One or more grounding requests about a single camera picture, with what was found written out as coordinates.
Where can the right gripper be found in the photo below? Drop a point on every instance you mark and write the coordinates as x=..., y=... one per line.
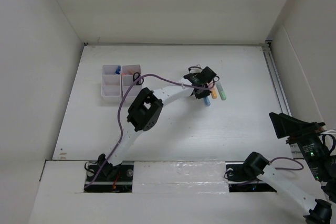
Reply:
x=297, y=129

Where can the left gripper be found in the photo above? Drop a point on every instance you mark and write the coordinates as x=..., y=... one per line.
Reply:
x=205, y=93

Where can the blue correction tape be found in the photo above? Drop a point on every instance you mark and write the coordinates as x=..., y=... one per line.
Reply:
x=207, y=101

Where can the black handled scissors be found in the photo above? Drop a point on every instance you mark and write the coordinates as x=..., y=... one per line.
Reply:
x=137, y=79

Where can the clear glue bottle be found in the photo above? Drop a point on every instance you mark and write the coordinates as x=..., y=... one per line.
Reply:
x=118, y=70

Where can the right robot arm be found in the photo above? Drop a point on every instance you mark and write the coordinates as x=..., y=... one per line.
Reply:
x=313, y=190

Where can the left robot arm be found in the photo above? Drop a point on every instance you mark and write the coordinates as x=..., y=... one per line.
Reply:
x=144, y=112

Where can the orange highlighter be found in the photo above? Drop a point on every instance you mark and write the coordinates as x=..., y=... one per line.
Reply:
x=213, y=90

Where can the green highlighter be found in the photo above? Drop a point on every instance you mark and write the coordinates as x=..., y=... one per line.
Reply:
x=221, y=91

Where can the white right organizer bin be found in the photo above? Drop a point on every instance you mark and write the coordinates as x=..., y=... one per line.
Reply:
x=127, y=81

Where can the white organizer bin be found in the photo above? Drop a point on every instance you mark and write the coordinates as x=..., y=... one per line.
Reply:
x=127, y=81
x=110, y=84

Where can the white left organizer bin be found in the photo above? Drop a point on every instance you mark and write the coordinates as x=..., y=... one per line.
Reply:
x=110, y=84

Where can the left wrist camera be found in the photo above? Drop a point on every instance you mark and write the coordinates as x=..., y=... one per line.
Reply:
x=195, y=69

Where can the aluminium side rail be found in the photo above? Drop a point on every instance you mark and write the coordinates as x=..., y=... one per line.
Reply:
x=275, y=78

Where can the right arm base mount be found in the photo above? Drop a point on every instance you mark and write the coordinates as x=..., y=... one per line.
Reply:
x=239, y=182

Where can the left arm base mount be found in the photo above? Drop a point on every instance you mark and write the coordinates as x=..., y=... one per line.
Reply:
x=121, y=182

